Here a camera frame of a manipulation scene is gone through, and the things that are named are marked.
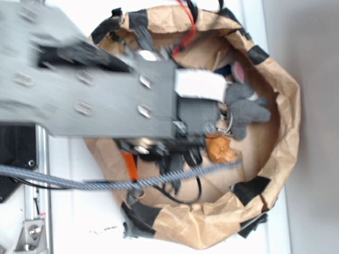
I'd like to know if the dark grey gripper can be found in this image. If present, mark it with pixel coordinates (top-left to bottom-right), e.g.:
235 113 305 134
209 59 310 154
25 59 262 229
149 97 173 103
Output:
173 97 219 135

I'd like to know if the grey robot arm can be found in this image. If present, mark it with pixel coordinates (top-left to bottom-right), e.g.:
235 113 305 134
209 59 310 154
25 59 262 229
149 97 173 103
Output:
1 1 219 140

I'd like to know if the silver key bunch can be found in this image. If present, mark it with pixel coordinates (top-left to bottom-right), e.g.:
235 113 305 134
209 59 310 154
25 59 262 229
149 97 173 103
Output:
216 103 234 137

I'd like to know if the white label tag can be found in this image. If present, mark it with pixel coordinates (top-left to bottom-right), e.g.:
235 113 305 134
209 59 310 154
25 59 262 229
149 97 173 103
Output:
175 69 227 103

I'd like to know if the brown conch seashell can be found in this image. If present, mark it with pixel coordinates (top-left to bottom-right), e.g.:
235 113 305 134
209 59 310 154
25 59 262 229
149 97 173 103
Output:
206 134 238 163

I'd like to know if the grey plush bunny toy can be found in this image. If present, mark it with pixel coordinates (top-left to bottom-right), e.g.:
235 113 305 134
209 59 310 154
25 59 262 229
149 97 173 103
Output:
225 61 271 141

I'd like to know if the orange toy carrot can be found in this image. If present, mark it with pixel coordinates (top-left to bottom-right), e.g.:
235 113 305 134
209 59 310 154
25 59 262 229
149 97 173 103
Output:
121 151 138 182

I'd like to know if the brown paper bag bin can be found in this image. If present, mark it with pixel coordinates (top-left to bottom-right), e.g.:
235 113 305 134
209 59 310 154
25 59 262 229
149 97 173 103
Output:
83 5 301 250

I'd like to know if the black cable bundle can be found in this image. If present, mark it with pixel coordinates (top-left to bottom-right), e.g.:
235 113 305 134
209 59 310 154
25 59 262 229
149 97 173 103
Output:
137 137 204 204

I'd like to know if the red wire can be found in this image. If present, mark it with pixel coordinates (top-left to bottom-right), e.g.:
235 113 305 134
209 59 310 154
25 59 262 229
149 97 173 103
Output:
171 0 197 59

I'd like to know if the aluminium extrusion rail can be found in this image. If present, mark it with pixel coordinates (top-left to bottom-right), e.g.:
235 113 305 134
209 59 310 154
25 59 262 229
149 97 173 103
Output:
24 126 53 253

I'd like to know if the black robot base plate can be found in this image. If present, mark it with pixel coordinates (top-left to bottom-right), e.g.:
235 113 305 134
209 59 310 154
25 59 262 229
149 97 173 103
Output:
1 125 38 203

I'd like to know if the grey braided cable sleeve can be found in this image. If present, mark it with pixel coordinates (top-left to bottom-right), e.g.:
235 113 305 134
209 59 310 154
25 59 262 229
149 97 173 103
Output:
0 159 243 191

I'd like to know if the metal corner bracket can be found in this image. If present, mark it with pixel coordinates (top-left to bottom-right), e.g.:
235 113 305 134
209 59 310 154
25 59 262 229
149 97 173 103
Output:
14 219 47 253

